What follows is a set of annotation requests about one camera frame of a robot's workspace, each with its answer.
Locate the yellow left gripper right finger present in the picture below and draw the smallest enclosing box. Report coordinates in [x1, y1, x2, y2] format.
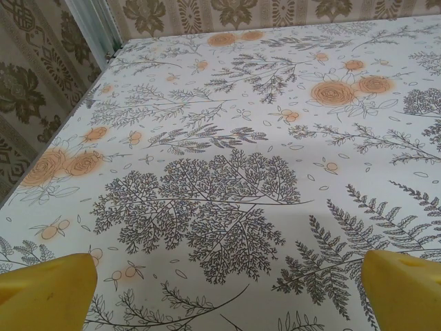
[364, 249, 441, 331]

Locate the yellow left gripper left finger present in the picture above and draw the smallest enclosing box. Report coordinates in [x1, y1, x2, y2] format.
[0, 253, 99, 331]

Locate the aluminium frame post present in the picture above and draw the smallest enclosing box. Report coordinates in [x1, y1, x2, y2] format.
[65, 0, 123, 72]

